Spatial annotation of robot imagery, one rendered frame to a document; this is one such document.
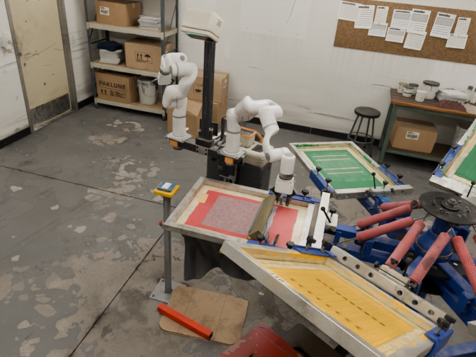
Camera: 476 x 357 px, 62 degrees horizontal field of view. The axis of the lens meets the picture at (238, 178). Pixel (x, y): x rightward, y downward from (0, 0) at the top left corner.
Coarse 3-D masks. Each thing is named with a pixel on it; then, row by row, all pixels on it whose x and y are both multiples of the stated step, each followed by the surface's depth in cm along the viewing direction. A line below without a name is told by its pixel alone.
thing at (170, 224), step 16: (192, 192) 252; (240, 192) 263; (256, 192) 259; (176, 208) 235; (176, 224) 222; (304, 224) 232; (208, 240) 218; (224, 240) 214; (240, 240) 214; (304, 240) 219
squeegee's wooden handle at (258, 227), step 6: (270, 198) 246; (264, 204) 245; (270, 204) 239; (264, 210) 235; (270, 210) 235; (258, 216) 235; (264, 216) 228; (258, 222) 226; (264, 222) 224; (258, 228) 218; (252, 234) 218
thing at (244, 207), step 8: (208, 192) 260; (216, 192) 261; (208, 200) 252; (216, 200) 252; (224, 200) 253; (232, 200) 254; (240, 200) 255; (248, 200) 255; (256, 200) 256; (216, 208) 245; (224, 208) 246; (232, 208) 246; (240, 208) 247; (248, 208) 248; (256, 208) 248; (280, 208) 250; (288, 208) 251; (248, 216) 240; (280, 216) 243; (288, 216) 244; (296, 216) 244; (280, 224) 236; (288, 224) 237
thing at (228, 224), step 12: (192, 216) 236; (204, 216) 237; (216, 216) 238; (228, 216) 239; (240, 216) 240; (204, 228) 227; (216, 228) 228; (228, 228) 228; (240, 228) 229; (276, 228) 232; (288, 228) 233; (288, 240) 223
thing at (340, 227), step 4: (340, 224) 226; (324, 228) 224; (336, 228) 222; (340, 228) 222; (344, 228) 223; (348, 228) 223; (352, 228) 223; (324, 232) 225; (344, 232) 222; (348, 232) 221; (352, 232) 220; (344, 236) 223; (348, 236) 222; (352, 236) 221
